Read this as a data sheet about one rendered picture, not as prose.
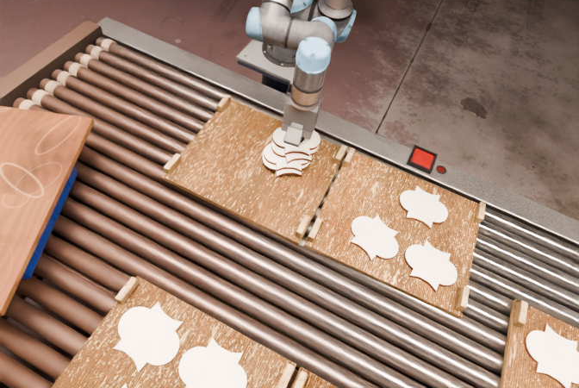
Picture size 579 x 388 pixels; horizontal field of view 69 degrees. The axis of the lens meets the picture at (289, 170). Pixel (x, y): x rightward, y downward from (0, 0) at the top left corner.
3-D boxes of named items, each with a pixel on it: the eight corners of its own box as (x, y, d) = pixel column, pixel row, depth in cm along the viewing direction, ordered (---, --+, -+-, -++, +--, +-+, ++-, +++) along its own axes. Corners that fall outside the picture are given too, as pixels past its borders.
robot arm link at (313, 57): (335, 38, 96) (329, 61, 91) (326, 75, 105) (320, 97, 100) (302, 29, 97) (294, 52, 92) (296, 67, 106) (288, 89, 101)
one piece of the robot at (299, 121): (277, 105, 100) (271, 148, 113) (314, 116, 99) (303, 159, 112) (293, 74, 107) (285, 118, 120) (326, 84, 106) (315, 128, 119)
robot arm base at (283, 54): (274, 33, 163) (277, 9, 155) (311, 44, 162) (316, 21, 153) (261, 56, 154) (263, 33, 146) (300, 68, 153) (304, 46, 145)
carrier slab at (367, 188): (348, 153, 127) (349, 149, 126) (480, 208, 121) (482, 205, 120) (303, 247, 107) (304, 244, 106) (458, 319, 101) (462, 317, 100)
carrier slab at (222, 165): (227, 101, 134) (227, 97, 133) (345, 153, 127) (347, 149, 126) (162, 179, 114) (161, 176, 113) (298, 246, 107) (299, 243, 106)
